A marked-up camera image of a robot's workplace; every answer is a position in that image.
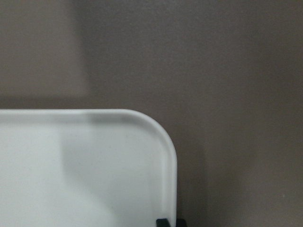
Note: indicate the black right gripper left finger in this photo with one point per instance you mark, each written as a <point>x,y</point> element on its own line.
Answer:
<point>162,222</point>

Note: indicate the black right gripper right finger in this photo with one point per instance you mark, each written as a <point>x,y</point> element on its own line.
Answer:
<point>181,223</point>

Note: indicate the cream rabbit print tray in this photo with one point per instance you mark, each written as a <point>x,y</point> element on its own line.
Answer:
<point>85,168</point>

